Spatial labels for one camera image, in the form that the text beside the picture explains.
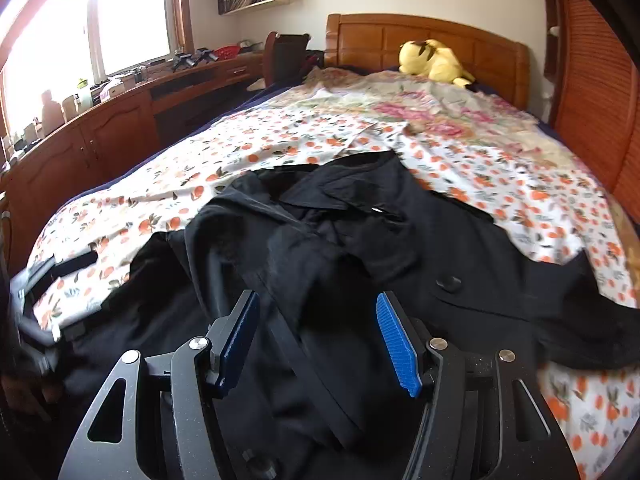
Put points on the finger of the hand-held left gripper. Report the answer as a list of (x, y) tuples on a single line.
[(75, 262), (72, 332)]

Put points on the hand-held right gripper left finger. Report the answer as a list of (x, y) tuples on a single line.
[(239, 345)]

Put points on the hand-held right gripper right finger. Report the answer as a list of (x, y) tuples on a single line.
[(397, 345)]

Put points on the black coat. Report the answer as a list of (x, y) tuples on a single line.
[(325, 240)]

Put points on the wooden desk with cabinets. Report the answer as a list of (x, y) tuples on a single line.
[(115, 130)]

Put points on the white cardboard box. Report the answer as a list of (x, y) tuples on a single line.
[(120, 90)]

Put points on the orange print bed sheet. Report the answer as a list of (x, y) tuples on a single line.
[(300, 130)]

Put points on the pile of black gadgets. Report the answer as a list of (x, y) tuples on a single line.
[(192, 58)]

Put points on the pink floral blanket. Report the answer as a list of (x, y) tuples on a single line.
[(440, 110)]

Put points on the red plastic basket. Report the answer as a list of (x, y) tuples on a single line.
[(226, 51)]

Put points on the yellow plush toy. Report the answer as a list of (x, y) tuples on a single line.
[(435, 60)]

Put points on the wooden chair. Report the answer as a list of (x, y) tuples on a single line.
[(287, 57)]

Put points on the wooden bed headboard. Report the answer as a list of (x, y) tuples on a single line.
[(370, 42)]

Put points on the wooden louvered wardrobe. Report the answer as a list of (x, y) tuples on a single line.
[(595, 85)]

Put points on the window with wooden frame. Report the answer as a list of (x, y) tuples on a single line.
[(130, 15)]

